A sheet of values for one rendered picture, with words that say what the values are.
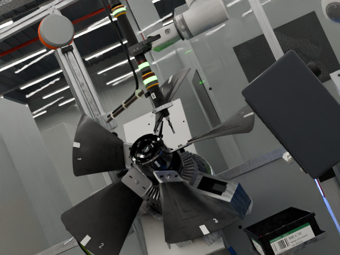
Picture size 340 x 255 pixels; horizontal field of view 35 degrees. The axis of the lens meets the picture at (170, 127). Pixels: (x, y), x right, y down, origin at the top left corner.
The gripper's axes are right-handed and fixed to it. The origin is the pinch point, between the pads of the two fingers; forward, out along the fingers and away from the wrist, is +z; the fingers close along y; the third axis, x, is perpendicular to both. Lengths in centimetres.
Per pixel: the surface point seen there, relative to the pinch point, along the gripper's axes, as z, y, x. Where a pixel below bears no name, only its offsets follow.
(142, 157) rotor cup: 11.4, -7.0, -32.4
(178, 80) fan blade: -6.7, 11.9, -13.4
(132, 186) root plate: 19.0, -4.8, -39.5
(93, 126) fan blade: 27.2, 8.9, -15.2
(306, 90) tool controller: -38, -83, -35
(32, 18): 53, 70, 50
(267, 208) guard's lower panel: -10, 70, -75
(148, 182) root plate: 14.3, -2.4, -40.6
